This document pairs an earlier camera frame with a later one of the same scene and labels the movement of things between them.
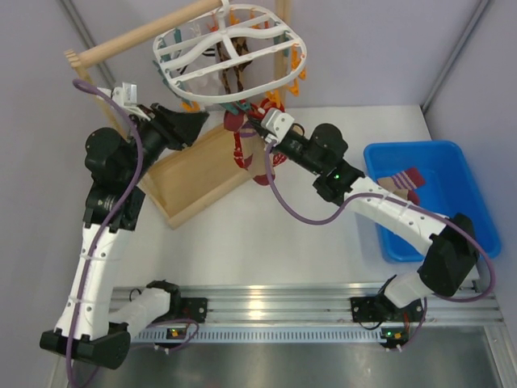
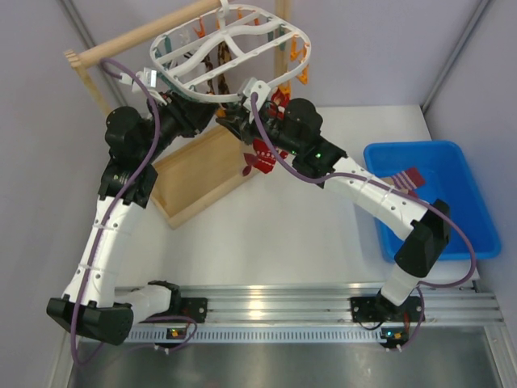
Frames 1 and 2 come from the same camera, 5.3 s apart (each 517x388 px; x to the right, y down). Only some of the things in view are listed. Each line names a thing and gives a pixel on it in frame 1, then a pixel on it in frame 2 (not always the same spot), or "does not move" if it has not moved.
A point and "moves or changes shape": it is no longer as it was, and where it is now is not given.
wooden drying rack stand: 196,175 does not move
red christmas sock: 279,158 moves or changes shape
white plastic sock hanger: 229,52 does not move
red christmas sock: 238,152 → 265,159
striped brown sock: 404,184 does not move
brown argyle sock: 241,48 → 224,54
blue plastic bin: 451,188 does not move
